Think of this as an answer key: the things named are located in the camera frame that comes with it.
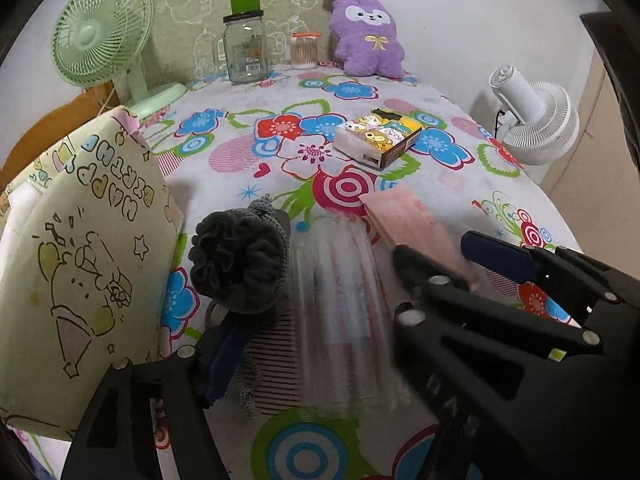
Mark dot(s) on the green patterned board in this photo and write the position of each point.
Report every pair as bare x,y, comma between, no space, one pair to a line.
200,5

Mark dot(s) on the green desk fan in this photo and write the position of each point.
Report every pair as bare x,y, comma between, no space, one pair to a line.
100,30

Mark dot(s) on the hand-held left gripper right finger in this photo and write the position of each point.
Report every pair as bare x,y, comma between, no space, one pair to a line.
425,272

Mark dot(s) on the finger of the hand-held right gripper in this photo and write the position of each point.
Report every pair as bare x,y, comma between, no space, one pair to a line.
500,255

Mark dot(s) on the cotton swab jar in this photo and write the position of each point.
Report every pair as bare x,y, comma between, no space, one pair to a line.
305,52

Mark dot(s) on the purple plush toy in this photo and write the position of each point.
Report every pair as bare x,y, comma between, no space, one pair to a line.
370,45

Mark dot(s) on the white standing fan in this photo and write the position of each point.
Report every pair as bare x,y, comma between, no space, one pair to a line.
540,120

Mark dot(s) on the cartoon printed box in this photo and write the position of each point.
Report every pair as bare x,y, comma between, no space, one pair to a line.
380,135

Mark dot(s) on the clear plastic packet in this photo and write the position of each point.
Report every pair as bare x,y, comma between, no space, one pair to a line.
340,310

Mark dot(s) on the wooden headboard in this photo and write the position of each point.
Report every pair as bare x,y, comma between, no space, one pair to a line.
40,140

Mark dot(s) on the glass jar with green lid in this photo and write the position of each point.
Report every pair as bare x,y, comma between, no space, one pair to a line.
245,50

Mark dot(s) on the pink packet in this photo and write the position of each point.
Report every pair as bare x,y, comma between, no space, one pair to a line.
405,215

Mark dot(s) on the yellow fabric storage box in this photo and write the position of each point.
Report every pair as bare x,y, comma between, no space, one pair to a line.
100,240

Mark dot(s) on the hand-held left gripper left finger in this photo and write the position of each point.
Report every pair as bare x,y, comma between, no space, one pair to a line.
220,355

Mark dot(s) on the beige door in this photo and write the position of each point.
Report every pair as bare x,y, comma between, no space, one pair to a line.
590,160

